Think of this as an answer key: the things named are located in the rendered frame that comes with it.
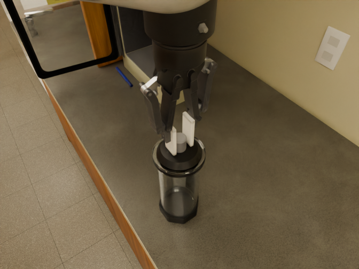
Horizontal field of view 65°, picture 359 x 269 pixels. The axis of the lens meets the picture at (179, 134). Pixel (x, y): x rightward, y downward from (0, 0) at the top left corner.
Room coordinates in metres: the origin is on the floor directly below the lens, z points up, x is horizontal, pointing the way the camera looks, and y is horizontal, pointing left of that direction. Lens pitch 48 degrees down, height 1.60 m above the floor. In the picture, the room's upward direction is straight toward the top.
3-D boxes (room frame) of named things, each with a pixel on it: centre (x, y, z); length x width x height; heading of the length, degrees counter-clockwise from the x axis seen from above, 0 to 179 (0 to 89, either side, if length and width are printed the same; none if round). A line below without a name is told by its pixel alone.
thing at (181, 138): (0.35, 0.00, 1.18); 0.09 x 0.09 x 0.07
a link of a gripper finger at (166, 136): (0.33, 0.03, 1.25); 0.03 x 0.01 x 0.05; 124
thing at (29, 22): (0.83, 0.46, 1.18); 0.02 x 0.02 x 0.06; 28
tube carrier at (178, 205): (0.35, 0.00, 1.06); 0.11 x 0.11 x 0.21
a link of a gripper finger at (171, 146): (0.34, 0.02, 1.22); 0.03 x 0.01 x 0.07; 34
